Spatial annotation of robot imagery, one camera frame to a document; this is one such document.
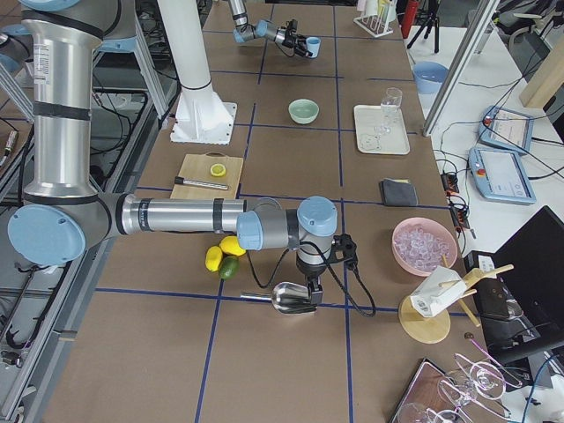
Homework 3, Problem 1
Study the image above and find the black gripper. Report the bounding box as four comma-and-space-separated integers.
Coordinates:
283, 19, 313, 58
299, 266, 325, 306

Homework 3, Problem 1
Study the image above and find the light blue plastic cup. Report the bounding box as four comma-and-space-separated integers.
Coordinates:
307, 36, 321, 59

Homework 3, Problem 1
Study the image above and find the green ceramic bowl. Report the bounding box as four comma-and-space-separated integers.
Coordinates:
288, 99, 320, 125

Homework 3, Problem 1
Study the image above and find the metal ice scoop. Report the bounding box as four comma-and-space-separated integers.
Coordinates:
240, 281, 317, 315

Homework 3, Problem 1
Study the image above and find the pink bowl with ice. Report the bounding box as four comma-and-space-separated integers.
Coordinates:
391, 218, 458, 277

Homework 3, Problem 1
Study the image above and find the blue bowl with fork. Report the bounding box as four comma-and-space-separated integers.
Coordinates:
412, 62, 449, 94

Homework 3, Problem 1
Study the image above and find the green lime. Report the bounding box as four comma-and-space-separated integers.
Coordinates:
218, 256, 240, 280

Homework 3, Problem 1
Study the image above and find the whole yellow lemon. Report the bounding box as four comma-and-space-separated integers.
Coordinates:
219, 235, 247, 256

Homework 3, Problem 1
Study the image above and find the wooden cup stand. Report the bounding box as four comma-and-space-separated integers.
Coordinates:
398, 264, 514, 344

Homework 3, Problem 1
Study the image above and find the clear wine glass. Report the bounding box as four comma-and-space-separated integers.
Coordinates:
375, 87, 403, 137

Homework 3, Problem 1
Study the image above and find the cream bear serving tray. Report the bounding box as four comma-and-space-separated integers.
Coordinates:
353, 105, 410, 155

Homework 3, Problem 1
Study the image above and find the white paper carton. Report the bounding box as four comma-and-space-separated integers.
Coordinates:
410, 266, 466, 318

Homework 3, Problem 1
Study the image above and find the grey folded cloth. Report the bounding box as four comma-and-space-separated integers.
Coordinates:
379, 178, 419, 207

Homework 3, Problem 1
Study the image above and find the lemon half slice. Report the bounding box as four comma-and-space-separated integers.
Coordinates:
210, 163, 227, 178

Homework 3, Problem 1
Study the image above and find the wooden cutting board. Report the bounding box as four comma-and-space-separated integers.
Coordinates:
170, 153, 244, 199

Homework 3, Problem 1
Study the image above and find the far teach pendant tablet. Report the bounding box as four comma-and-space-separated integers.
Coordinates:
478, 106, 533, 155

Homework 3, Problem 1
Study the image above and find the teach pendant tablet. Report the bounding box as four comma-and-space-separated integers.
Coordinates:
478, 106, 533, 155
468, 147, 537, 204

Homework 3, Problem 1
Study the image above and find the near teach pendant tablet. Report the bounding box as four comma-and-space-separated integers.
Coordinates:
468, 147, 537, 204

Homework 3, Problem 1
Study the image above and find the white wire cup rack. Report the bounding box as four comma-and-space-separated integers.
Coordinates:
353, 0, 397, 38

